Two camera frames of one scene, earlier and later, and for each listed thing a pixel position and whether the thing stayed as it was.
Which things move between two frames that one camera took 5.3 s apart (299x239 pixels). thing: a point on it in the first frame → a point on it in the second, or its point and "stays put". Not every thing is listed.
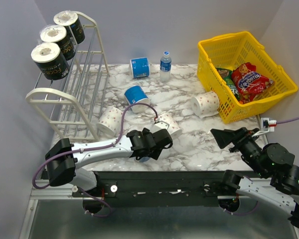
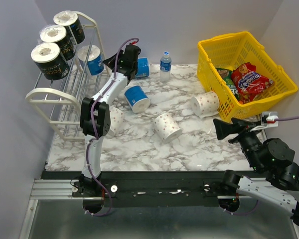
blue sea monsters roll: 144,159 → 89,56
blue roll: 135,94 stays put
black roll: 70,20 stays put
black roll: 50,61 stays put
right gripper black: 241,135 → 223,128
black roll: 57,34 stays put
